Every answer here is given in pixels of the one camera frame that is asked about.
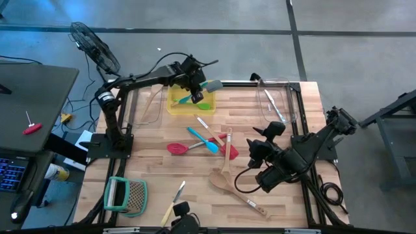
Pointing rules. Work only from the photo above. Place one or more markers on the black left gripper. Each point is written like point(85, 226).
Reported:
point(193, 74)

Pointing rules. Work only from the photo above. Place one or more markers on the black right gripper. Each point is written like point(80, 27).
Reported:
point(263, 154)

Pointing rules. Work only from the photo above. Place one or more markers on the green silicone spatula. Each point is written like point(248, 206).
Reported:
point(204, 106)

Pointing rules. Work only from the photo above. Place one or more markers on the long blue silicone spatula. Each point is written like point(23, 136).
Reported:
point(184, 99)

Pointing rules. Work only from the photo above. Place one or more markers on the wooden slotted spoon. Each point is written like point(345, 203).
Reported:
point(227, 156)

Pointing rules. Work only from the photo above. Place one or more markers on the large wooden spoon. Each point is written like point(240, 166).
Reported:
point(221, 182)

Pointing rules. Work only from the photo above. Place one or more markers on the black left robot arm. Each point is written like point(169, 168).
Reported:
point(139, 78)

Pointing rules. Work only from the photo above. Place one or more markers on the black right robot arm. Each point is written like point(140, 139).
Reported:
point(292, 162)

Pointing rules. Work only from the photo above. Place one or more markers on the yellow translucent plastic bin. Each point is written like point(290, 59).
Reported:
point(210, 98)

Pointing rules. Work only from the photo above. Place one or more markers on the short blue silicone spatula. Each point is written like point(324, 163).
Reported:
point(213, 147)

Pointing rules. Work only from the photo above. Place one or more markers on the clear plastic bin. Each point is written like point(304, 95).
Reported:
point(282, 97)
point(136, 104)

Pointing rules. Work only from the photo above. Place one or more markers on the black table clamp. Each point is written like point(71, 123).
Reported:
point(255, 77)

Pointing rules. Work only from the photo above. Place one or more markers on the black floor fan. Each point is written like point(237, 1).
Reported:
point(97, 53)

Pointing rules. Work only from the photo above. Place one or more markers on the teal framed grater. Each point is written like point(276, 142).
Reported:
point(136, 196)

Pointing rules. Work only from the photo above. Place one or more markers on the small yellow floor item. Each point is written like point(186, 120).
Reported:
point(66, 118)

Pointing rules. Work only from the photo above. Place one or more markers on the dark metal bench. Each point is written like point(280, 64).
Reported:
point(386, 109)

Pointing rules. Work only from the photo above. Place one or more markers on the black box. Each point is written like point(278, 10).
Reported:
point(65, 148)

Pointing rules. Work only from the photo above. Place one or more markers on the white and yellow can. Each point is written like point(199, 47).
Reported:
point(58, 173)

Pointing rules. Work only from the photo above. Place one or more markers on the black desk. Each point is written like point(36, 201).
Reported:
point(39, 97)

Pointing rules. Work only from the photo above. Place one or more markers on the black desk item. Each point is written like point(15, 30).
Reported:
point(6, 89)

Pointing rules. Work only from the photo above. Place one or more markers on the backlit keyboard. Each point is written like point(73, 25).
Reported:
point(11, 175)

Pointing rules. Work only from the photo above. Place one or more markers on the black computer mouse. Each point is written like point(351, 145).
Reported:
point(19, 208)

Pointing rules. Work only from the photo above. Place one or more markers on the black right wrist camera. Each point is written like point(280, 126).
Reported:
point(274, 130)

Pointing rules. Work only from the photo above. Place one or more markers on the black aluminium rig frame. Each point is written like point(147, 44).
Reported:
point(237, 84)

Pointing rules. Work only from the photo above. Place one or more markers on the silver metal bracket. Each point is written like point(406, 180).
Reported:
point(302, 231)
point(120, 230)

